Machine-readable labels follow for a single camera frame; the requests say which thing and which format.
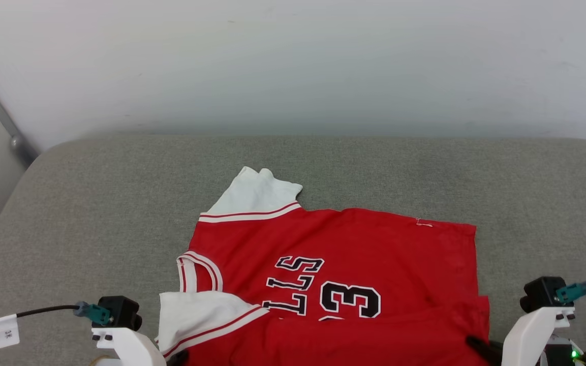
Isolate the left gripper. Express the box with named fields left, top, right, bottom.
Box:
left=92, top=328, right=190, bottom=366

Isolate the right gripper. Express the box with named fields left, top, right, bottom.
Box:
left=466, top=305, right=586, bottom=366

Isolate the red basketball jersey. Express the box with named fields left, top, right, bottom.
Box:
left=156, top=166, right=491, bottom=366

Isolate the left teal plug camera cable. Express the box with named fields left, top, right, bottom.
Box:
left=0, top=301, right=113, bottom=332

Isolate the white cable label tag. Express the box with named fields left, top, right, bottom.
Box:
left=0, top=314, right=21, bottom=349

